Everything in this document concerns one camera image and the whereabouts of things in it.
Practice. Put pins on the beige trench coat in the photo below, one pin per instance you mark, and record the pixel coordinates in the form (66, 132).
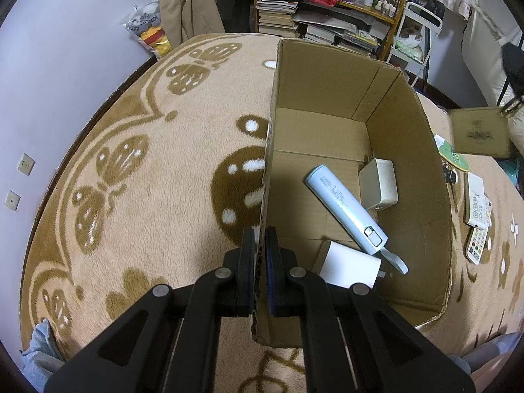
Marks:
(192, 4)

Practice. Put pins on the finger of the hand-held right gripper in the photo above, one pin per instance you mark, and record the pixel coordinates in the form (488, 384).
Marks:
(513, 61)

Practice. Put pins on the white trolley cart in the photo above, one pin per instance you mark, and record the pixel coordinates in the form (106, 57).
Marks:
(429, 49)

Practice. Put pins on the wooden shelf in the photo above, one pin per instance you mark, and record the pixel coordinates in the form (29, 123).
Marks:
(368, 10)

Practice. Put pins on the white charger block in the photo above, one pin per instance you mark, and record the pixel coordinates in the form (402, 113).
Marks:
(378, 184)

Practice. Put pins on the white air conditioner remote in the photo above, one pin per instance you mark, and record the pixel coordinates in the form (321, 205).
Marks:
(475, 196)

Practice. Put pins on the white remote with coloured buttons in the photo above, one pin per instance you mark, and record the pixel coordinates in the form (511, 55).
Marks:
(477, 245)

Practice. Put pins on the person's leg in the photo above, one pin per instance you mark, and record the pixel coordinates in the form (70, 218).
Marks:
(491, 352)
(39, 356)

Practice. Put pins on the person's left leg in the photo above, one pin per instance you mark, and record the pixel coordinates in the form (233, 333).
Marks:
(39, 356)

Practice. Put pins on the white square adapter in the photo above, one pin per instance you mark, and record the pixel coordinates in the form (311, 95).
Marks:
(348, 264)

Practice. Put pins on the beige wall socket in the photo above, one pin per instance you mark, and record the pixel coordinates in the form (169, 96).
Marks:
(12, 200)
(26, 164)

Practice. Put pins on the green oval board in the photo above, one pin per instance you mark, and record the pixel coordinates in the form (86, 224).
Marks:
(450, 151)

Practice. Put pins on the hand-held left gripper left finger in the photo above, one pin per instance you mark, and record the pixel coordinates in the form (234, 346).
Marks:
(245, 270)

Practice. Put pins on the stack of books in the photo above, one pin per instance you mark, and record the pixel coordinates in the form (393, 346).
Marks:
(278, 16)

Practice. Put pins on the bag of plush toys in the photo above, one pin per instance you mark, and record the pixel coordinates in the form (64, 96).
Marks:
(145, 24)

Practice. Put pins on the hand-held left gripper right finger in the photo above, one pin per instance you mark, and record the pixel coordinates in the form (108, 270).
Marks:
(271, 266)

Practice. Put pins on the person's right leg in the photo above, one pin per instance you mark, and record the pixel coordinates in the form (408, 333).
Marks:
(491, 352)

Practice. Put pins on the pale green packet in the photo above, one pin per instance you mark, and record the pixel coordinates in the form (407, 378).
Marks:
(409, 49)

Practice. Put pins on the cardboard box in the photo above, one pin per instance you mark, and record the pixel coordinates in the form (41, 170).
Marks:
(311, 131)

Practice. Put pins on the light blue power bank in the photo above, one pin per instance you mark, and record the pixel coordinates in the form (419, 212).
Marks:
(339, 196)

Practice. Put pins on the teal plastic container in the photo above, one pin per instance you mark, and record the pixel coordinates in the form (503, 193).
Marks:
(513, 174)

